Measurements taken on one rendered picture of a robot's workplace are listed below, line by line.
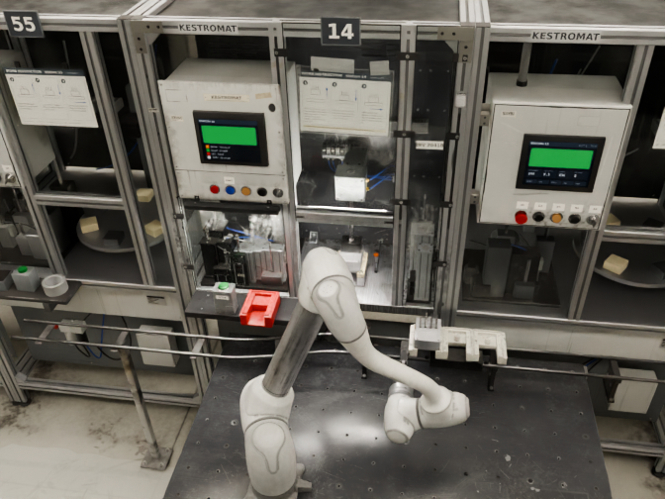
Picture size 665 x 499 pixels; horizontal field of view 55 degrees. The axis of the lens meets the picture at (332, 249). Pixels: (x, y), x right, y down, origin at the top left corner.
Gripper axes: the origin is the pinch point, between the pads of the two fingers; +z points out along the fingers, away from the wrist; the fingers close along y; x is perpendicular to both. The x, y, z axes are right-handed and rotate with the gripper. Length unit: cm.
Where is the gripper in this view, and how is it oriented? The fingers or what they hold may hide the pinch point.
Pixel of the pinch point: (405, 349)
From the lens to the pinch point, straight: 247.4
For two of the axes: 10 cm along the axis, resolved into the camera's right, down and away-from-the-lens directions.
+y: -0.2, -8.1, -5.9
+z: 1.5, -5.9, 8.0
